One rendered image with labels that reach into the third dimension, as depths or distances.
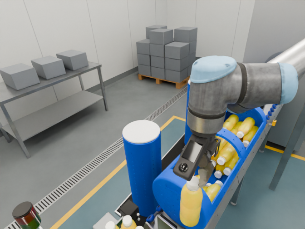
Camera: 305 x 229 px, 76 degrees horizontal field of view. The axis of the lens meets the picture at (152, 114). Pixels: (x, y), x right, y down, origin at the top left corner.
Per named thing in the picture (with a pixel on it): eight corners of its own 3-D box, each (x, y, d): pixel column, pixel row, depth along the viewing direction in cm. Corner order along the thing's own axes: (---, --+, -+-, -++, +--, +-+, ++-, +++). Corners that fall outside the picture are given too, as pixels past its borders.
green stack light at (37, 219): (44, 222, 75) (39, 215, 72) (27, 236, 71) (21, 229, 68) (37, 212, 78) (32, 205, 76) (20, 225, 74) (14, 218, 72)
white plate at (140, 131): (163, 121, 151) (163, 123, 151) (130, 117, 158) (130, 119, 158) (154, 145, 128) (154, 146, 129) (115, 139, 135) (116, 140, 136)
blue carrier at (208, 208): (264, 139, 138) (268, 102, 126) (206, 243, 83) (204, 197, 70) (225, 130, 156) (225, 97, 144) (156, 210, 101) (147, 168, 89)
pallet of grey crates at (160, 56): (194, 77, 497) (198, 27, 434) (179, 89, 443) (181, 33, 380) (155, 70, 558) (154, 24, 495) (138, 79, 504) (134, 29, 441)
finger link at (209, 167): (214, 180, 55) (213, 155, 51) (212, 183, 54) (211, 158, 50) (199, 174, 58) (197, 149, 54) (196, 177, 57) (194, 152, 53)
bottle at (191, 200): (198, 209, 72) (203, 175, 62) (199, 229, 66) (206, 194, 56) (179, 208, 73) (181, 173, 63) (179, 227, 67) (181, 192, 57)
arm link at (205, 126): (216, 124, 42) (178, 110, 48) (213, 141, 45) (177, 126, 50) (231, 107, 48) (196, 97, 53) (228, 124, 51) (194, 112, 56)
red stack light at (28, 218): (39, 215, 72) (36, 209, 70) (21, 229, 68) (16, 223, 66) (32, 205, 76) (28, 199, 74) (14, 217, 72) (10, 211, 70)
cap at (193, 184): (199, 179, 61) (199, 175, 60) (199, 189, 58) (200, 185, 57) (186, 178, 62) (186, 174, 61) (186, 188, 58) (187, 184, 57)
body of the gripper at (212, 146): (218, 155, 58) (226, 121, 51) (205, 173, 52) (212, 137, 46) (195, 144, 62) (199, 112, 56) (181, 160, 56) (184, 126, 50)
